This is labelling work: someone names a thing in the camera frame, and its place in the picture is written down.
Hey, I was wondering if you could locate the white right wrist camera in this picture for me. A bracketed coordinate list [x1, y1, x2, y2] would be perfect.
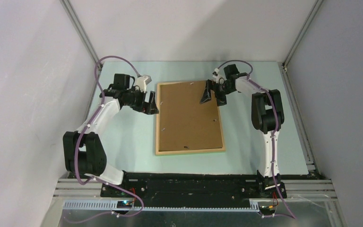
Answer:
[212, 68, 225, 84]

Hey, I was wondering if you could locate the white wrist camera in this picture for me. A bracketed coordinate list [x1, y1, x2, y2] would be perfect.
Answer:
[135, 75, 152, 93]
[212, 68, 225, 84]

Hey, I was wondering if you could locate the left aluminium corner post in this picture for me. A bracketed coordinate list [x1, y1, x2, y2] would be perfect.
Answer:
[60, 0, 99, 64]

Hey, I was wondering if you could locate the right aluminium corner post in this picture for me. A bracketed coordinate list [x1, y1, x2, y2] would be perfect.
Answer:
[282, 0, 324, 68]

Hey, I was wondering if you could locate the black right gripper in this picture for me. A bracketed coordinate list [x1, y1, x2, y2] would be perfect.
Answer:
[200, 79, 234, 108]

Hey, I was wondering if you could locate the aluminium corner post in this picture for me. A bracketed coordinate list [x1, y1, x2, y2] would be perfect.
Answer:
[282, 0, 324, 68]
[60, 0, 99, 64]

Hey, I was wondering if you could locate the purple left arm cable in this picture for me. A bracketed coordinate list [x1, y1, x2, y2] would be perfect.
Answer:
[63, 56, 145, 225]

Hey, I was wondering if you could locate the aluminium front rail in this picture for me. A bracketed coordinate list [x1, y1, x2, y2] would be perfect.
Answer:
[53, 179, 337, 203]

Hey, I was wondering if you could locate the brown cardboard backing board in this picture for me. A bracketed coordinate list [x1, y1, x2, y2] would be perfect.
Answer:
[159, 80, 224, 152]

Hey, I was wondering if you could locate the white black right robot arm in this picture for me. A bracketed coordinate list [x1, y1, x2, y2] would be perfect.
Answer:
[200, 62, 285, 198]

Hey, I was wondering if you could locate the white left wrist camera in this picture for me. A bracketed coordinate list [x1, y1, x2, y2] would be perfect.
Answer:
[135, 75, 152, 93]

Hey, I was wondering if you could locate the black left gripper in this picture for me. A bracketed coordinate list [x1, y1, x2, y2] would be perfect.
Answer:
[124, 87, 158, 115]

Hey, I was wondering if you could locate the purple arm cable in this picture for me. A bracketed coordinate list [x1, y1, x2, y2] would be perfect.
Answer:
[216, 60, 296, 219]
[63, 56, 145, 225]

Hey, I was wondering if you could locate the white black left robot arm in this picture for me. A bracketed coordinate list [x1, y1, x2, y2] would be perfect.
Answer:
[63, 74, 159, 197]

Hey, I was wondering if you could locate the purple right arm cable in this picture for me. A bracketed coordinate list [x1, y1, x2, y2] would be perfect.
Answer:
[216, 60, 296, 219]

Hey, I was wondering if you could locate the grey slotted cable duct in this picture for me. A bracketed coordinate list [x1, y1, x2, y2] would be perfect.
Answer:
[63, 200, 259, 212]

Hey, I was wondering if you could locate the wooden picture frame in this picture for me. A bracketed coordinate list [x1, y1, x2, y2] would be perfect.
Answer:
[155, 79, 226, 157]

